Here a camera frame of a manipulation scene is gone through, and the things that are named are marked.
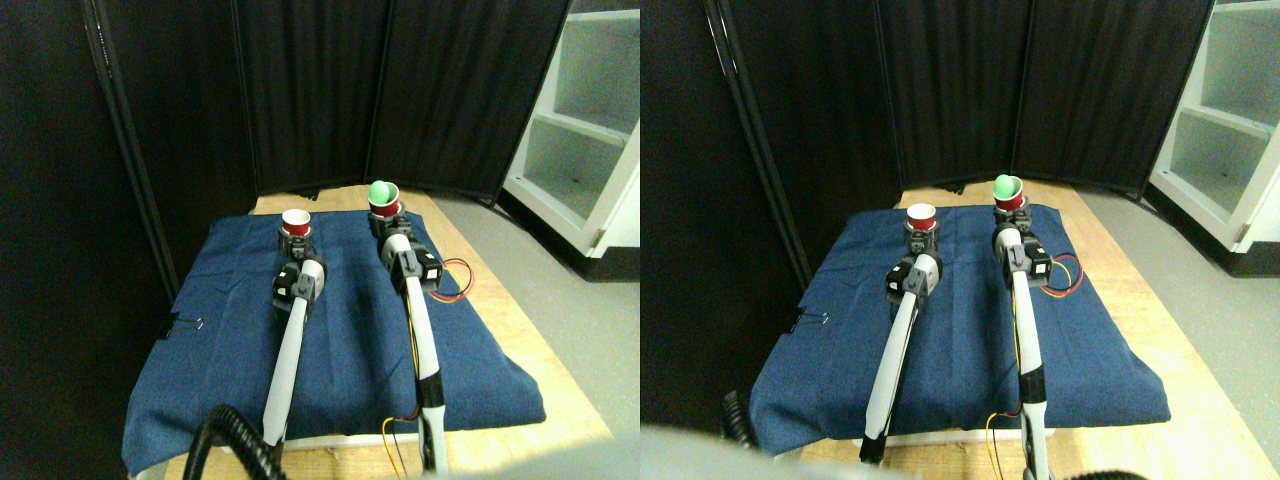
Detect black ribbed hose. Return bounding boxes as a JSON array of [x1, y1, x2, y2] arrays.
[[182, 404, 288, 480], [720, 388, 754, 444]]

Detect black curtain stand pole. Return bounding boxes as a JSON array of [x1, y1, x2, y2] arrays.
[[83, 0, 183, 306], [706, 0, 817, 291]]

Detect red wire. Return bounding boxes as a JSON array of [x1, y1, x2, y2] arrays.
[[1040, 251, 1084, 299], [430, 257, 477, 305]]

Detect white shelf unit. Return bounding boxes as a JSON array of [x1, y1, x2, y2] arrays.
[[500, 0, 640, 286], [1147, 0, 1280, 279]]

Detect dark blue cloth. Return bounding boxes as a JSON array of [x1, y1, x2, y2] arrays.
[[745, 202, 1171, 457], [122, 207, 547, 477]]

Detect orange wire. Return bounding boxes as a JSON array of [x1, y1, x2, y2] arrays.
[[381, 405, 423, 477], [985, 405, 1025, 471]]

